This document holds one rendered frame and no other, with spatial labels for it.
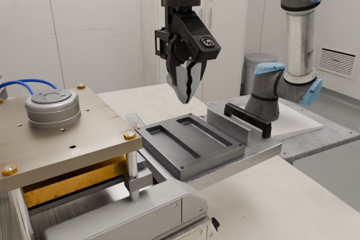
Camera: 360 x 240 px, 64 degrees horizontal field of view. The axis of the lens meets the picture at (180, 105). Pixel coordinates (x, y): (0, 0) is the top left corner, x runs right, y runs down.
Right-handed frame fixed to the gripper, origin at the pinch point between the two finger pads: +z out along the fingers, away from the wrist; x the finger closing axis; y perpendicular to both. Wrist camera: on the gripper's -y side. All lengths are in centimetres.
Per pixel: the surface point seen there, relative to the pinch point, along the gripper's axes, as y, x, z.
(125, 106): 77, -16, 33
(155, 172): -3.2, 10.0, 12.8
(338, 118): 90, -257, 108
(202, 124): 3.1, -6.6, 9.0
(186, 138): -0.7, 0.5, 9.0
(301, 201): -12.0, -30.8, 33.5
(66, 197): -10.2, 27.9, 5.7
